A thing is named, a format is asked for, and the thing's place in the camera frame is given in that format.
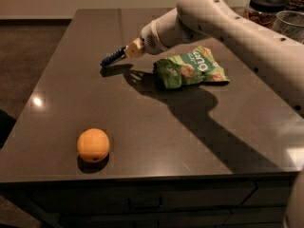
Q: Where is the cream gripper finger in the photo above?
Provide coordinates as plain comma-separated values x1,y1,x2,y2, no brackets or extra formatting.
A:
123,38,144,58

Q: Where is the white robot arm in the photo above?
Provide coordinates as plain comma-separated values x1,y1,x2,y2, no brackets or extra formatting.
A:
124,0,304,116

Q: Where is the blue rxbar blueberry bar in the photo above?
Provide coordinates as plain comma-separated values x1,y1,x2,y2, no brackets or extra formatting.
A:
100,47,125,67

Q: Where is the glass jar with black lid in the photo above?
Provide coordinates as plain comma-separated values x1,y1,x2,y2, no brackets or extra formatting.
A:
243,0,286,29

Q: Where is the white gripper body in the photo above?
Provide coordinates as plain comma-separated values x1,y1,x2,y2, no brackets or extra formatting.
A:
140,19,168,55

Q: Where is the dark cabinet drawer front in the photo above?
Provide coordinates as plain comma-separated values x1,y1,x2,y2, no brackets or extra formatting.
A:
30,181,256,215

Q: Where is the green snack bag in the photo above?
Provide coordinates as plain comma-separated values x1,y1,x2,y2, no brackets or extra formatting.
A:
153,46,229,89

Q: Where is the black drawer handle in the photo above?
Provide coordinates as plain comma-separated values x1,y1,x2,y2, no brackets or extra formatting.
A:
127,197,162,211

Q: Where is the orange fruit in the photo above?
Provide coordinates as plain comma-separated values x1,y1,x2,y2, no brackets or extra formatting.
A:
77,128,109,163

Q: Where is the clear plastic cup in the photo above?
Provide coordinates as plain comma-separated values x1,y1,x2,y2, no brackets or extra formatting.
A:
272,10,304,44

